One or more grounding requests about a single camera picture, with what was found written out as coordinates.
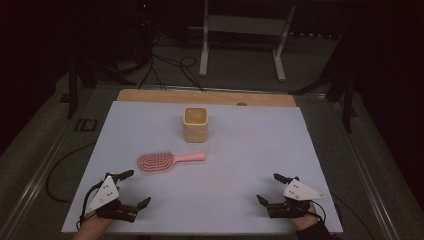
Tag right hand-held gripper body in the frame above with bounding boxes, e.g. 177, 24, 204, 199
266, 178, 325, 220

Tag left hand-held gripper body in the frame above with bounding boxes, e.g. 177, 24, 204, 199
84, 175, 139, 224

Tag pink hairbrush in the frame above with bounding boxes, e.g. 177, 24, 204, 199
136, 150, 207, 175

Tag beige square cup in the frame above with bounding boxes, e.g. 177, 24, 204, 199
182, 106, 210, 144

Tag person's right hand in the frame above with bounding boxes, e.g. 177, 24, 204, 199
288, 202, 320, 232

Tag person's left hand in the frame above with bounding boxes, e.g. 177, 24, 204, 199
78, 211, 115, 236

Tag white table mat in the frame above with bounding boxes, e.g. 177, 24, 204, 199
61, 100, 344, 235

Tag black tripod stand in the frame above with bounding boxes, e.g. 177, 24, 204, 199
288, 31, 359, 134

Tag white metal stand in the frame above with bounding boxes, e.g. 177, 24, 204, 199
198, 0, 298, 83

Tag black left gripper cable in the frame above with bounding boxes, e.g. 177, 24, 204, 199
76, 172, 116, 231

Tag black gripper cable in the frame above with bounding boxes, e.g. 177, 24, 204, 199
76, 172, 116, 231
308, 199, 328, 224

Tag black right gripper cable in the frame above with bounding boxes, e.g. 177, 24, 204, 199
308, 199, 328, 224

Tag black floor cable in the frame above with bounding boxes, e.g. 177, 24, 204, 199
45, 142, 97, 203

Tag black floor bracket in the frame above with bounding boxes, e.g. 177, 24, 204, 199
73, 118, 99, 133

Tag metal floor rail frame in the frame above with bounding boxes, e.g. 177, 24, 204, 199
0, 83, 403, 240

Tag black post stand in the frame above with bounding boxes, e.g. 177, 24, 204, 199
59, 49, 99, 120

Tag tangled black floor cables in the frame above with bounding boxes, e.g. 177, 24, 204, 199
99, 29, 207, 93

